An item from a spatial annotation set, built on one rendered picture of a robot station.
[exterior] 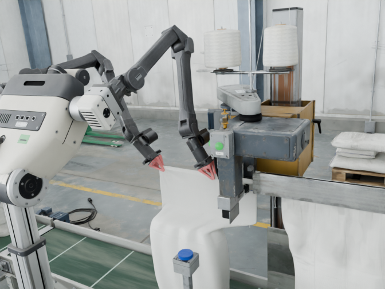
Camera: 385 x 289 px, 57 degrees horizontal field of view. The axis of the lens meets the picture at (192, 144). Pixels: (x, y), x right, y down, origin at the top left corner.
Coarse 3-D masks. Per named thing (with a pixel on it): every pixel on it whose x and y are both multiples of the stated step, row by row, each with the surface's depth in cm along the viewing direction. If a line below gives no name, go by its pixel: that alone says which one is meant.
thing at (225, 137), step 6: (216, 132) 128; (222, 132) 127; (228, 132) 127; (210, 138) 128; (216, 138) 127; (222, 138) 126; (228, 138) 125; (210, 144) 129; (228, 144) 125; (210, 150) 130; (216, 150) 128; (222, 150) 127; (228, 150) 126; (216, 156) 129; (222, 156) 128; (228, 156) 127
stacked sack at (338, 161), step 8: (336, 160) 400; (344, 160) 395; (352, 160) 393; (360, 160) 390; (368, 160) 388; (376, 160) 385; (384, 160) 384; (352, 168) 390; (360, 168) 386; (368, 168) 381; (376, 168) 377; (384, 168) 373
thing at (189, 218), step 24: (168, 168) 170; (168, 192) 174; (192, 192) 166; (216, 192) 159; (168, 216) 173; (192, 216) 167; (216, 216) 163; (240, 216) 157; (168, 240) 170; (192, 240) 163; (216, 240) 161; (168, 264) 174; (216, 264) 162; (168, 288) 180; (216, 288) 165
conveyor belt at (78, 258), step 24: (48, 240) 247; (72, 240) 245; (96, 240) 243; (72, 264) 218; (96, 264) 216; (120, 264) 215; (144, 264) 213; (96, 288) 195; (120, 288) 194; (144, 288) 192; (240, 288) 187
